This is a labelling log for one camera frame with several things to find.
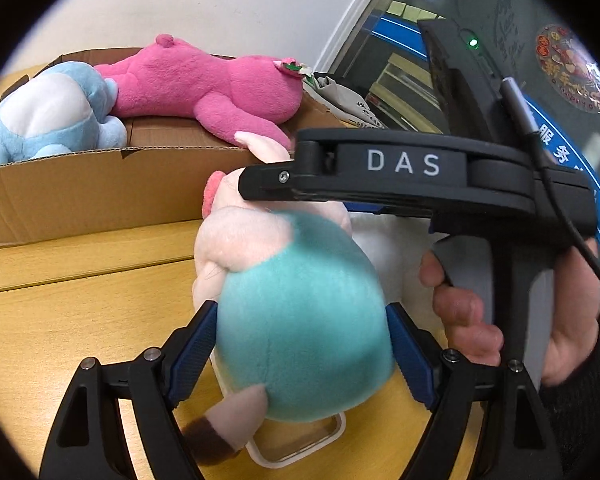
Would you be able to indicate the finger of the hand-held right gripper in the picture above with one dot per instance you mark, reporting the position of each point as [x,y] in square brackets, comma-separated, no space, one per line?
[270,180]

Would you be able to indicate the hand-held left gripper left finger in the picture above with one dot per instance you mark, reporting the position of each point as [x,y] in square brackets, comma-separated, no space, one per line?
[195,355]

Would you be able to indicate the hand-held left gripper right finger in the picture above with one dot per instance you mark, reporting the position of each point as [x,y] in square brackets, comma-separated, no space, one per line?
[414,360]

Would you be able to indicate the pink pig plush teal body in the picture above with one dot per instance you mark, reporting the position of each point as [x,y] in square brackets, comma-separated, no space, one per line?
[300,320]

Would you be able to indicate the brown cardboard box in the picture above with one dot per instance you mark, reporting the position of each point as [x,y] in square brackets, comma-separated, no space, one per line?
[80,190]

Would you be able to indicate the person's right forearm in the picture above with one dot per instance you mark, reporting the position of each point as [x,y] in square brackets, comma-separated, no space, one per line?
[585,410]

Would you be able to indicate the person's right hand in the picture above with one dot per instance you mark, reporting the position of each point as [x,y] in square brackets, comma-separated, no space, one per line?
[460,310]

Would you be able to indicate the beige cloth bag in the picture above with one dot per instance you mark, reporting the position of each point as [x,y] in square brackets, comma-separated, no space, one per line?
[337,97]

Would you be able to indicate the pink plush bear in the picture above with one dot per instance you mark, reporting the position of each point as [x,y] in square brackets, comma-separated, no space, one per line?
[200,80]

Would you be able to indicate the clear plastic tray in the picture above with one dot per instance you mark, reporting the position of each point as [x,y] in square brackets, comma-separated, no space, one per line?
[300,445]

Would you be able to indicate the round red window sticker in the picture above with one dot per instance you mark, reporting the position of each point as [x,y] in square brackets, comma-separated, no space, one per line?
[572,67]

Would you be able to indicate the glass door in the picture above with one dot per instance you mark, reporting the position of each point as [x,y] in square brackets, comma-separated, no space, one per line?
[530,20]

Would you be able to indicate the light blue plush toy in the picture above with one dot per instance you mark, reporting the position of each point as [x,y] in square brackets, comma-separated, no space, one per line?
[45,110]

